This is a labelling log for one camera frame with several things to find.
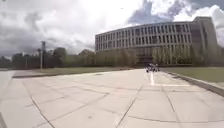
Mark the row of trees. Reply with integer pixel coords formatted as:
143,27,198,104
0,46,224,70

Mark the pale concrete slab plaza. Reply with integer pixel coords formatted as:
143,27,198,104
0,68,224,128

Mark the grass lawn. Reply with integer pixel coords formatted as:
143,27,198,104
161,66,224,84
31,66,131,76

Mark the large curved office building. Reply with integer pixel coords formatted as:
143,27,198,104
94,16,219,65

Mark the pole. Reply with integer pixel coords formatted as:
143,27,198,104
39,40,46,70

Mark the concrete kerb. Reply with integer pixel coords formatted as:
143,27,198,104
162,70,224,98

